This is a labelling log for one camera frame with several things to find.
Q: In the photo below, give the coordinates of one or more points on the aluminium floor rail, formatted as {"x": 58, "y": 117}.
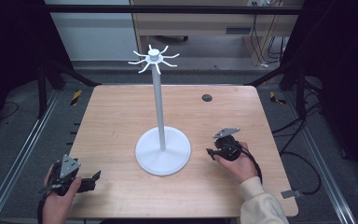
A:
{"x": 323, "y": 168}
{"x": 21, "y": 155}

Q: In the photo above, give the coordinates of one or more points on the black horizontal frame bar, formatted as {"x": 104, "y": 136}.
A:
{"x": 167, "y": 9}

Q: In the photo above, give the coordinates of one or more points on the person's left hand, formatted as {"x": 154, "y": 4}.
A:
{"x": 57, "y": 202}

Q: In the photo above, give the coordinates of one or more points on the grey metal bracket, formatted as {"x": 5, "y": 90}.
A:
{"x": 291, "y": 194}

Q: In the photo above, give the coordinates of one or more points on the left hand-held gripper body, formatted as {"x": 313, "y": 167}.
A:
{"x": 67, "y": 166}

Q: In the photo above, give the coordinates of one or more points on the black metal stand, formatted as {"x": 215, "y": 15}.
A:
{"x": 48, "y": 77}
{"x": 295, "y": 77}

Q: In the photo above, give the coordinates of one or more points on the dark round table grommet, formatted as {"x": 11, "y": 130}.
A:
{"x": 207, "y": 97}

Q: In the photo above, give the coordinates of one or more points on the white cabinet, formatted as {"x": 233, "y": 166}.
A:
{"x": 93, "y": 34}

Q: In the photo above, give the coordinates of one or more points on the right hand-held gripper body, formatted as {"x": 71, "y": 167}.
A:
{"x": 228, "y": 146}

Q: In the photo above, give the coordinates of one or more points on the wooden background desk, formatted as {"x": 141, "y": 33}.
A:
{"x": 199, "y": 25}

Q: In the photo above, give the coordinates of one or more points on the person's right hand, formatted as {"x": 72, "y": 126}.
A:
{"x": 240, "y": 166}

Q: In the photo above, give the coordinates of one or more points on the black curtain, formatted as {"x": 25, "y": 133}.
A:
{"x": 9, "y": 46}
{"x": 341, "y": 62}

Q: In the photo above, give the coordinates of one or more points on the white hook stand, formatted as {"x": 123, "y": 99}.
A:
{"x": 159, "y": 102}

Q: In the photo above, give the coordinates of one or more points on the yellow black tape marker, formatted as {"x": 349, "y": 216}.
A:
{"x": 275, "y": 98}
{"x": 76, "y": 97}

